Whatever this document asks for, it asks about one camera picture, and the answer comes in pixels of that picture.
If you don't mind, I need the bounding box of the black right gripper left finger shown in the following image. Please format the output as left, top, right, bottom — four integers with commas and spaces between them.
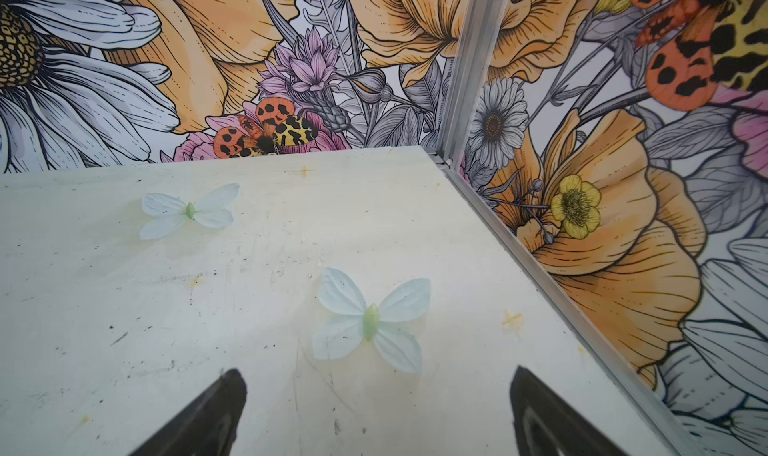
131, 368, 247, 456

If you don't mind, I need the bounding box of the aluminium right rear corner post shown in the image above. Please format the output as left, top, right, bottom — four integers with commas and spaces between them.
437, 0, 510, 170

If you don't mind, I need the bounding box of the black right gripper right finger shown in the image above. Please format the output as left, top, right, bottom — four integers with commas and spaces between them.
509, 366, 626, 456

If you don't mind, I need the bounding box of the aluminium right table edge rail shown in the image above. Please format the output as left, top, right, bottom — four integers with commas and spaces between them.
428, 152, 702, 455

